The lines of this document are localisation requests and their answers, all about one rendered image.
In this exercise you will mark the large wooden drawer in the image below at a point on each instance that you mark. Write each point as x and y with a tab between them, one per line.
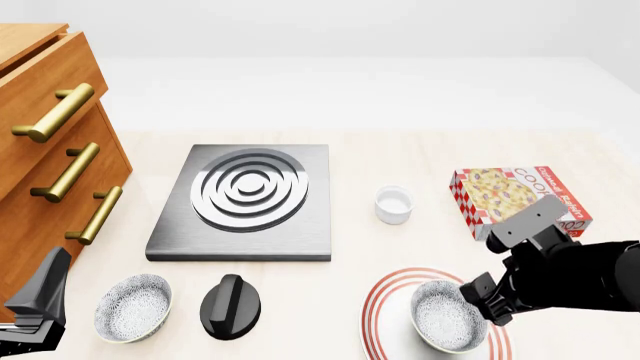
30	75

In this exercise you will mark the flat stove plate with rings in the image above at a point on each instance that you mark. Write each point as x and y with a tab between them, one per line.
180	232

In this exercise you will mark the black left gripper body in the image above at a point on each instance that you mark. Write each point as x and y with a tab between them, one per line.
30	333

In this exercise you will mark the wooden drawer cabinet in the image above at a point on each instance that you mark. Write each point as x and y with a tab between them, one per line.
20	240

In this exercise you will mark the patterned black white bowl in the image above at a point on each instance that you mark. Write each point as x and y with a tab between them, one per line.
442	318
132	311

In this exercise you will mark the small white ramekin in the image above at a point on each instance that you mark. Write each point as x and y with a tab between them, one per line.
394	206

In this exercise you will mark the round black stove knob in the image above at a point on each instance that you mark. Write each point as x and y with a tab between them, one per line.
230	307

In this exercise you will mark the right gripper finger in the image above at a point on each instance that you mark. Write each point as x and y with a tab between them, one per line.
480	287
500	311

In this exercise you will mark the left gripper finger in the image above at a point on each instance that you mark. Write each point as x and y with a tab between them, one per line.
50	292

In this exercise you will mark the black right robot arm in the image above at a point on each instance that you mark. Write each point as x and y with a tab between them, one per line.
600	275

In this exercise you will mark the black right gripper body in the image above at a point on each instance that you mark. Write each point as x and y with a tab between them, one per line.
520	285

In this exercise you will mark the printed cookie box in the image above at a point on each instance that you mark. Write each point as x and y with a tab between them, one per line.
492	191

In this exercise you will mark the white plate with red rings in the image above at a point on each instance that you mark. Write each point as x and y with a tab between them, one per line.
387	322

